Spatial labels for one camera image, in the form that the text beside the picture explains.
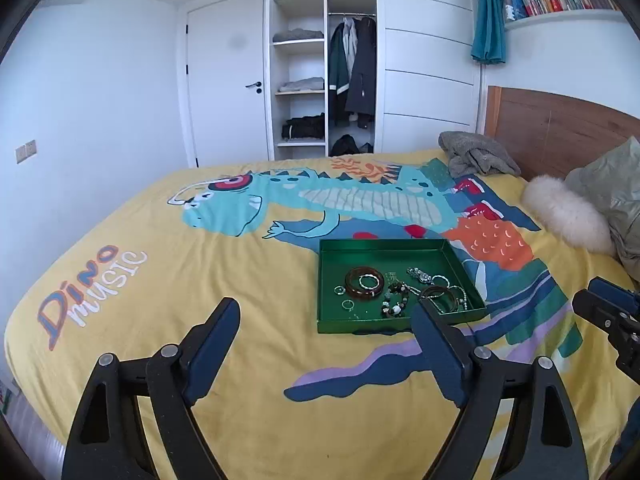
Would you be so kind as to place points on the pale green shiny pillow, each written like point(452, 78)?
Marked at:
point(615, 185)

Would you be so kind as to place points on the white wardrobe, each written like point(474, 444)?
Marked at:
point(425, 35)

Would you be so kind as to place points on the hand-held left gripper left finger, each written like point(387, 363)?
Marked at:
point(215, 355)

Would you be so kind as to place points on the white door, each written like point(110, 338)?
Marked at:
point(225, 110)

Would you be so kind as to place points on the black folded bag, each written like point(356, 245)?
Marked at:
point(302, 127)

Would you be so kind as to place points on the white hanging garment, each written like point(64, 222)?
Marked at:
point(351, 37)

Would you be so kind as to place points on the wall switch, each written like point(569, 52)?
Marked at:
point(26, 151)

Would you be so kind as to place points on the white curved shelf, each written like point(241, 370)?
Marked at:
point(565, 17)

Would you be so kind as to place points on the amber brown bangle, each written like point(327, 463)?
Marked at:
point(350, 291)

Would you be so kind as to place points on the teal curtain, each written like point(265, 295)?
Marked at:
point(487, 10)

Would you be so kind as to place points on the grey knitted sweater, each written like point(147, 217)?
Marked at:
point(475, 155)

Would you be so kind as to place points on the dark blue clothing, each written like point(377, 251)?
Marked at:
point(627, 440)

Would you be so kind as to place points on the green hanging jacket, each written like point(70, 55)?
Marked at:
point(337, 75)

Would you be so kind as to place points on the thin dark bangles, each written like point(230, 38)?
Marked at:
point(440, 289)

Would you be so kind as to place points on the green metal tray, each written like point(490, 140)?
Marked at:
point(340, 265)

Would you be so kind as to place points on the folded light grey clothes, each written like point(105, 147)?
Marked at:
point(300, 85)

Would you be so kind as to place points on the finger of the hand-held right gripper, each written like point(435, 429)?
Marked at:
point(592, 305)
point(615, 292)

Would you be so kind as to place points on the wooden headboard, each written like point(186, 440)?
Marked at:
point(550, 125)

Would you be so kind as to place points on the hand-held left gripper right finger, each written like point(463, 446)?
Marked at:
point(440, 355)

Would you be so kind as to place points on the white fluffy pillow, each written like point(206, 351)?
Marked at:
point(565, 210)

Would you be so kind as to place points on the twisted silver bangle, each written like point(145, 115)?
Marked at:
point(370, 289)

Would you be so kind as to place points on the dark hanging jacket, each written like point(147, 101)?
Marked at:
point(362, 75)

